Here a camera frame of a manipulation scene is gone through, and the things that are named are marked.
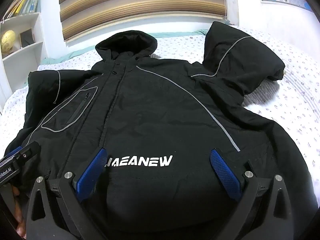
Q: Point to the yellow globe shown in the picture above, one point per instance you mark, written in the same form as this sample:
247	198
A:
8	41

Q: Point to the floral white bed sheet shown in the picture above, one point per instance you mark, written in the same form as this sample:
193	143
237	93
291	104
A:
287	100

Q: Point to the white bookshelf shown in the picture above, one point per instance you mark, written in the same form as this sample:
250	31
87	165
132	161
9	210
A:
27	55

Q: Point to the striped brown window blind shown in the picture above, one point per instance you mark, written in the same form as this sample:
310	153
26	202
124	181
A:
142	7

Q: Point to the row of books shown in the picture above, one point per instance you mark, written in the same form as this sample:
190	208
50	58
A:
23	3

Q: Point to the person's left hand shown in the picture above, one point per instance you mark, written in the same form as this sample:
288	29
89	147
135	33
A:
20	220

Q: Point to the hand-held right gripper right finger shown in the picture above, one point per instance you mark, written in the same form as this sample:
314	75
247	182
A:
225	172

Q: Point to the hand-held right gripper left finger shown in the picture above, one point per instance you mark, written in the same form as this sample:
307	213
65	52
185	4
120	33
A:
91	172

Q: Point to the dark picture frame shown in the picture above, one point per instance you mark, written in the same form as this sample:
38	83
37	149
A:
26	38

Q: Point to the black hooded jacket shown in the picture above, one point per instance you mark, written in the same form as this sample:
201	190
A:
155	105

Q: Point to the teal bed cover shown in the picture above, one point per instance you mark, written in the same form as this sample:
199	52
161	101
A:
75	55

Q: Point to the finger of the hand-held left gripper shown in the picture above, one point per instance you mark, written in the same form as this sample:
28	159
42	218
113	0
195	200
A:
13	152

